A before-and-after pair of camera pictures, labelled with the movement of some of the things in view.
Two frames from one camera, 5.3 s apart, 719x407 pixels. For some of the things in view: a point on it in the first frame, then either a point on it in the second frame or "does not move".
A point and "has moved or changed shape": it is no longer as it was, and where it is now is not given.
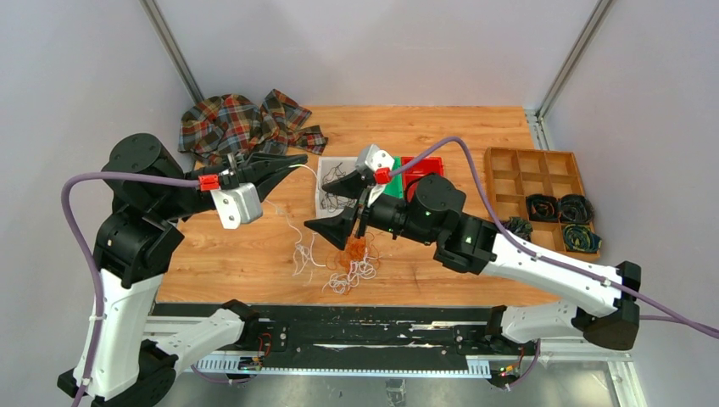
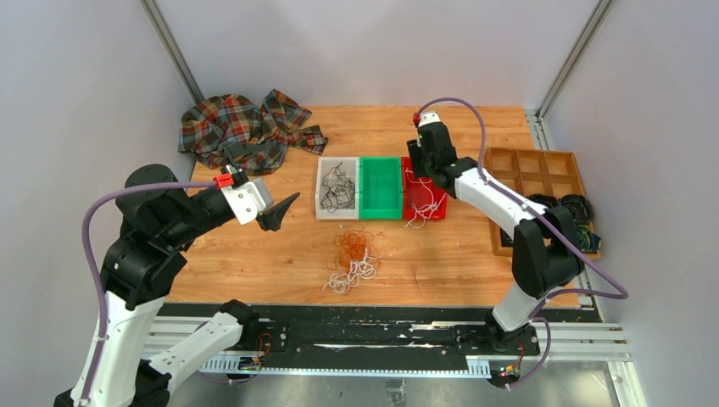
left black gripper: [250, 167] -> [275, 214]
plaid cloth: [216, 126] does not move
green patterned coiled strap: [579, 237] does not move
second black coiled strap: [575, 209] does not move
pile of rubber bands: [359, 259] does not move
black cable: [331, 201] does not move
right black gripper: [337, 229] -> [415, 153]
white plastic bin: [329, 203] does not move
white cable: [302, 256] has moved or changed shape
